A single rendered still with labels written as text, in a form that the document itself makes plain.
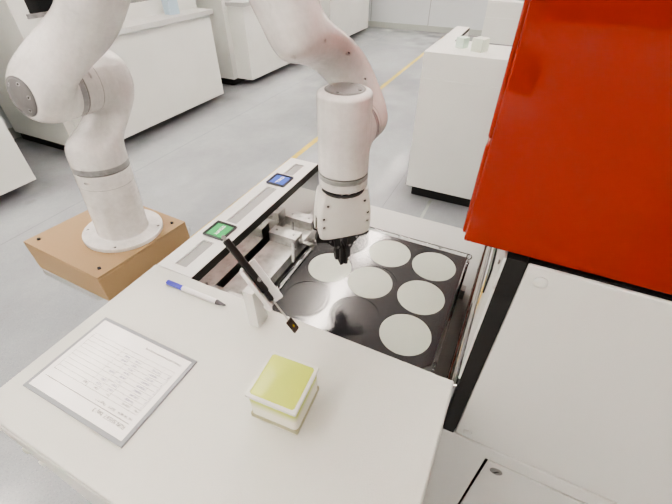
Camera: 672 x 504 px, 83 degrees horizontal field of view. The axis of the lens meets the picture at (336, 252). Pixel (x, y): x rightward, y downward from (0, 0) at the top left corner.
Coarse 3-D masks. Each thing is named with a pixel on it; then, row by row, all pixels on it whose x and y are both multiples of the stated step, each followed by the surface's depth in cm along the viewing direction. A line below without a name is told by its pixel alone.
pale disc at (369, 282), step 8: (352, 272) 86; (360, 272) 86; (368, 272) 86; (376, 272) 86; (384, 272) 86; (352, 280) 84; (360, 280) 84; (368, 280) 84; (376, 280) 84; (384, 280) 84; (352, 288) 82; (360, 288) 82; (368, 288) 82; (376, 288) 82; (384, 288) 82; (368, 296) 81; (376, 296) 81
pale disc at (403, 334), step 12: (384, 324) 75; (396, 324) 75; (408, 324) 75; (420, 324) 75; (384, 336) 73; (396, 336) 73; (408, 336) 73; (420, 336) 73; (396, 348) 71; (408, 348) 71; (420, 348) 71
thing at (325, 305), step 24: (360, 240) 95; (360, 264) 88; (408, 264) 88; (456, 264) 88; (288, 288) 82; (312, 288) 83; (336, 288) 82; (456, 288) 82; (288, 312) 77; (312, 312) 77; (336, 312) 77; (360, 312) 77; (384, 312) 77; (408, 312) 77; (360, 336) 73; (432, 336) 73; (408, 360) 69; (432, 360) 69
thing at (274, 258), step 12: (288, 228) 102; (300, 228) 102; (264, 252) 95; (276, 252) 95; (288, 252) 95; (300, 252) 99; (264, 264) 91; (276, 264) 91; (288, 264) 94; (240, 276) 88; (276, 276) 90; (228, 288) 85; (240, 288) 85
